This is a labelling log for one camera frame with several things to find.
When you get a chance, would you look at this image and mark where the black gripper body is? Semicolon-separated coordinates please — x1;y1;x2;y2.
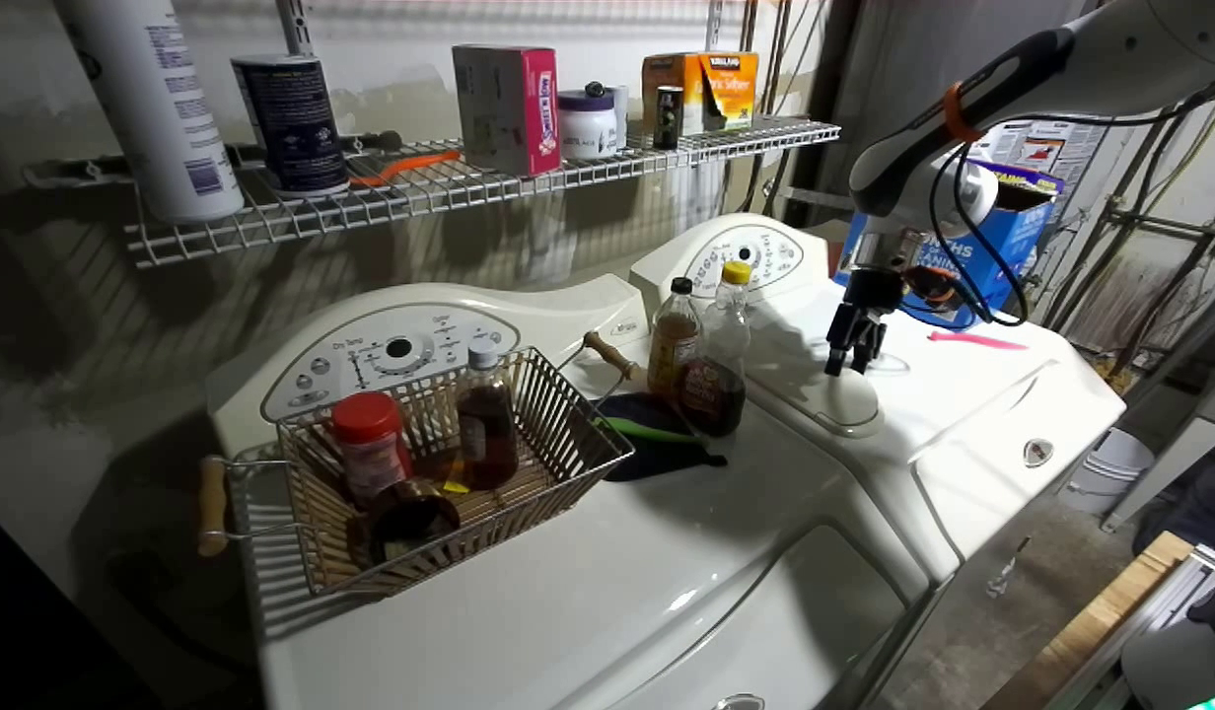
844;270;908;320

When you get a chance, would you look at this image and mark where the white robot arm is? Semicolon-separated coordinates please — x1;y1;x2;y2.
825;0;1215;377

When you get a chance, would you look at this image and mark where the white dryer machine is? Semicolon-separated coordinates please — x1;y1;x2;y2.
625;214;1125;582

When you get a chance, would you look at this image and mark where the white washing machine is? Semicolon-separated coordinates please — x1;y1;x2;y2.
207;278;925;710

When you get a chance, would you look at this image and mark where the pink pen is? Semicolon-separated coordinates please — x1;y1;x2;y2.
925;331;1029;357

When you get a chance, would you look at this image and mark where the blue cardboard box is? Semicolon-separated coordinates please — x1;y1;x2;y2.
895;149;1059;331

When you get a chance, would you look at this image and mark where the clear bottle yellow cap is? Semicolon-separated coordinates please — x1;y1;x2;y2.
702;260;752;377

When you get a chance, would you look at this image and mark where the dark round jar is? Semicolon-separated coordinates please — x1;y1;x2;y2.
677;358;745;440

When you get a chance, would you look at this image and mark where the brown sauce bottle black cap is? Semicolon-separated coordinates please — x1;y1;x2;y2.
648;278;698;399

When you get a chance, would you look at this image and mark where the black pouch green stripe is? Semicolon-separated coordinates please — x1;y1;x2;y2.
595;395;727;481

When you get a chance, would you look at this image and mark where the orange yellow box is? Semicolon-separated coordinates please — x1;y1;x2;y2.
641;52;758;147

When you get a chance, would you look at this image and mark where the white jar dark lid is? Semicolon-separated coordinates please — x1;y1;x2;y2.
557;83;620;161

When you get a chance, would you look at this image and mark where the dark sauce bottle in basket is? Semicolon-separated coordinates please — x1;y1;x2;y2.
458;349;516;491

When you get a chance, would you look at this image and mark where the wooden plank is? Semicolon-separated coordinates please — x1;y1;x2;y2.
982;534;1189;710

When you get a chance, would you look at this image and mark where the pink and grey box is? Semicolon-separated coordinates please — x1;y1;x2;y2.
453;49;561;178

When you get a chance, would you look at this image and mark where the orange tool on shelf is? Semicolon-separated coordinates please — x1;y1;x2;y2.
349;149;460;191

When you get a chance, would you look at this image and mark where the dark round item in basket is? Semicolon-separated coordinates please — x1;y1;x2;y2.
345;485;460;569

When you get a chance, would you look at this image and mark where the red lid spice jar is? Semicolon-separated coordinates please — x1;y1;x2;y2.
326;391;408;500

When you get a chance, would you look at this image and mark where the dark cylindrical canister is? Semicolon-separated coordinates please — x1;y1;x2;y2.
232;56;345;197

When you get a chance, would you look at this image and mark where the large white bottle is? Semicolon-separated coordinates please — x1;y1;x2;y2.
49;0;243;225

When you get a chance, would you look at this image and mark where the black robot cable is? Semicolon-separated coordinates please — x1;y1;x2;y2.
925;77;1215;331

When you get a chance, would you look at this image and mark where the white wire shelf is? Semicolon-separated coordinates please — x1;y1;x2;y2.
122;120;840;270

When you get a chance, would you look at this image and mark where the metal wire basket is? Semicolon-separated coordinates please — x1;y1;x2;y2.
220;349;633;645

